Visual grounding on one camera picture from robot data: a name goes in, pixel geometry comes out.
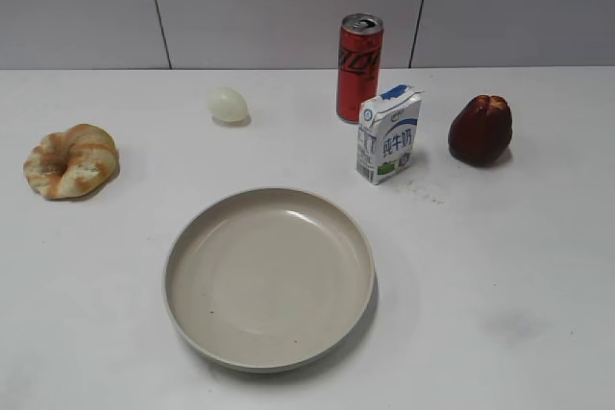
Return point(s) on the white blue milk carton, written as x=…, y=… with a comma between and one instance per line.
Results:
x=387, y=128

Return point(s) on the beige round plate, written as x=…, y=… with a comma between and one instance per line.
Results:
x=268, y=280

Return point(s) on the white egg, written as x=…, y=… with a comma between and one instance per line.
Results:
x=227, y=105

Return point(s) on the red soda can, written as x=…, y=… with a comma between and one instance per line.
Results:
x=359, y=57

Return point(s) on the dark red wax apple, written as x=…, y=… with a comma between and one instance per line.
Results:
x=482, y=131

